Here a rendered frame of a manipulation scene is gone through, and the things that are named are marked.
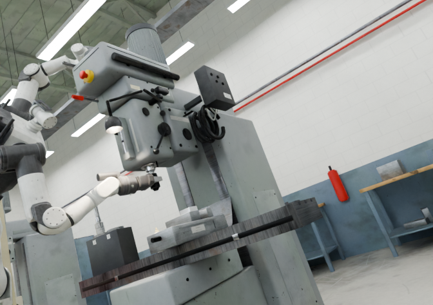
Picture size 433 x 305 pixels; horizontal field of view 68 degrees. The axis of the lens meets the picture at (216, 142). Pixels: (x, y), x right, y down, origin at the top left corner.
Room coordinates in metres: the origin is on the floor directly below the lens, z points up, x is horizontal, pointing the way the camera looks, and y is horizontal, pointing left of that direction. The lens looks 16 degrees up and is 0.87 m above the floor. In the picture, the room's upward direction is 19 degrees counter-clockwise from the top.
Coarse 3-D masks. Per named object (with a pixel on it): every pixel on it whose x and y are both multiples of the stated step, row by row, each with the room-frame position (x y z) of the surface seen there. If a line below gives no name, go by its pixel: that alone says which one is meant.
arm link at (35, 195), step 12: (24, 180) 1.11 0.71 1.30; (36, 180) 1.12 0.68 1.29; (24, 192) 1.11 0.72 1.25; (36, 192) 1.12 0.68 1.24; (24, 204) 1.12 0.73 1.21; (36, 204) 1.11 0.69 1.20; (48, 204) 1.13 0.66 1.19; (36, 216) 1.10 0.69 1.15; (48, 216) 1.12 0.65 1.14; (60, 216) 1.14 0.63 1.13; (36, 228) 1.17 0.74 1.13
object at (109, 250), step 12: (120, 228) 1.68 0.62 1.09; (96, 240) 1.70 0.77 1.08; (108, 240) 1.67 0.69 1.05; (120, 240) 1.66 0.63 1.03; (132, 240) 1.74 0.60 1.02; (96, 252) 1.70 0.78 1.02; (108, 252) 1.68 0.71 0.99; (120, 252) 1.65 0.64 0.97; (132, 252) 1.72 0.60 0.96; (96, 264) 1.71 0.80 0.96; (108, 264) 1.68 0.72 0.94; (120, 264) 1.66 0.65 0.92
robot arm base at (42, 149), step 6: (42, 144) 1.16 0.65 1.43; (0, 150) 1.06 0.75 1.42; (42, 150) 1.15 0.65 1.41; (0, 156) 1.06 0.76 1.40; (6, 156) 1.06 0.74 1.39; (42, 156) 1.15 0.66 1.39; (0, 162) 1.07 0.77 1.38; (6, 162) 1.07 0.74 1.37; (42, 162) 1.17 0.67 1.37; (0, 168) 1.09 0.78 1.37; (6, 168) 1.09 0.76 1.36
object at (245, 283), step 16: (240, 272) 1.63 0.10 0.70; (256, 272) 1.74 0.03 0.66; (224, 288) 1.48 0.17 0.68; (240, 288) 1.58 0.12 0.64; (256, 288) 1.70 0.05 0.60; (192, 304) 1.30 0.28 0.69; (208, 304) 1.37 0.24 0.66; (224, 304) 1.46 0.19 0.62; (240, 304) 1.55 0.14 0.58; (256, 304) 1.66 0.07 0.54
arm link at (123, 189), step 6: (102, 174) 1.32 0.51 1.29; (108, 174) 1.34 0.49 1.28; (114, 174) 1.36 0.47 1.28; (102, 180) 1.33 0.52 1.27; (120, 180) 1.35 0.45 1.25; (126, 180) 1.37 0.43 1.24; (120, 186) 1.36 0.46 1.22; (126, 186) 1.36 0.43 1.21; (114, 192) 1.33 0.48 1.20; (120, 192) 1.37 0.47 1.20; (126, 192) 1.38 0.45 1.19
